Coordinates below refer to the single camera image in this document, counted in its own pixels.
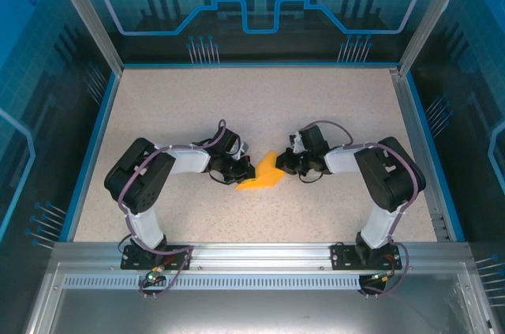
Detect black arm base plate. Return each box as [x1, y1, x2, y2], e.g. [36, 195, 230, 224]
[330, 242, 400, 271]
[120, 244, 195, 271]

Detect cable connector with green light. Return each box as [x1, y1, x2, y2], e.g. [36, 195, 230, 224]
[144, 266, 165, 283]
[368, 270, 395, 283]

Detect aluminium side rail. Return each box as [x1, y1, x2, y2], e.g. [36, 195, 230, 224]
[388, 67, 453, 242]

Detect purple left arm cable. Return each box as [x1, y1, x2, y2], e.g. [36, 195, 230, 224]
[117, 118, 228, 298]

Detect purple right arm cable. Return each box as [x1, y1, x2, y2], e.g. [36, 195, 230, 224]
[315, 119, 428, 298]

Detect slotted metal strip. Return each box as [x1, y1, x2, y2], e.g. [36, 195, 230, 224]
[62, 275, 364, 291]

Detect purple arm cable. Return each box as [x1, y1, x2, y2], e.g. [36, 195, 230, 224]
[117, 118, 228, 298]
[315, 119, 428, 298]

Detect aluminium mounting rail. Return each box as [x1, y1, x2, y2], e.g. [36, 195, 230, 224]
[52, 242, 473, 272]

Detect aluminium frame post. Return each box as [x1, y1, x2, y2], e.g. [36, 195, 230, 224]
[397, 0, 477, 75]
[42, 0, 125, 74]

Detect thin black camera cable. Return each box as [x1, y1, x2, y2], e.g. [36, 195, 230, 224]
[297, 171, 323, 185]
[208, 170, 234, 186]

